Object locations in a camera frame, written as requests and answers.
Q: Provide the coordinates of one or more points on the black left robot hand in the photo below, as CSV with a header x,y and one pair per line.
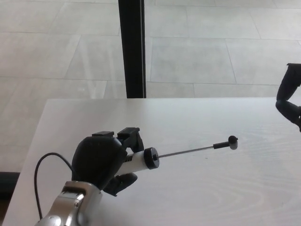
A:
x,y
98,160

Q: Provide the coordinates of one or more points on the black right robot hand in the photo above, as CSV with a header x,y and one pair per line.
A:
x,y
289,94

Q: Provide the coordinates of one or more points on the white Franklin hand air pump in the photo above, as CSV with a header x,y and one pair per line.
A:
x,y
141,162

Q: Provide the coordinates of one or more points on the black vertical window frame post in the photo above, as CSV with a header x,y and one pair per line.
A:
x,y
132,49

